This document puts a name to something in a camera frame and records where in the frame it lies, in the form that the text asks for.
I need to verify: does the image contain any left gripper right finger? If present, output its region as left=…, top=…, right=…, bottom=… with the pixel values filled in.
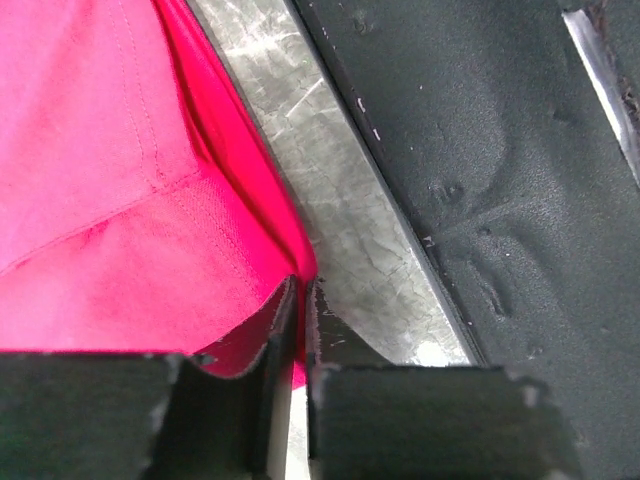
left=304, top=279, right=391, bottom=370

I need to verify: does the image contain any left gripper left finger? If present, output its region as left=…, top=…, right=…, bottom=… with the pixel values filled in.
left=144, top=276, right=298, bottom=479

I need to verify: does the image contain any red t-shirt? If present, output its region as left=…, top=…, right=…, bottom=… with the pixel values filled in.
left=0, top=0, right=321, bottom=396

